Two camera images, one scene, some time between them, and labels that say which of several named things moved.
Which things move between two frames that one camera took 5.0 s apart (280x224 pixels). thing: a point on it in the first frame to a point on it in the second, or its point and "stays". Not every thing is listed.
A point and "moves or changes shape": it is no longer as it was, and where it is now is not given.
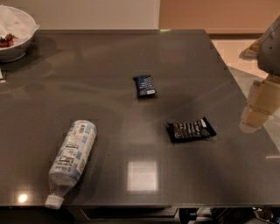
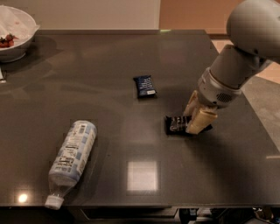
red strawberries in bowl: (8, 41) stays
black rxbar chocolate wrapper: (191, 129) moves or changes shape
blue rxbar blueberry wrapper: (144, 86) stays
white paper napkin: (17, 24) stays
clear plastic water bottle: (71, 162) stays
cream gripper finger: (263, 101) to (219, 87)
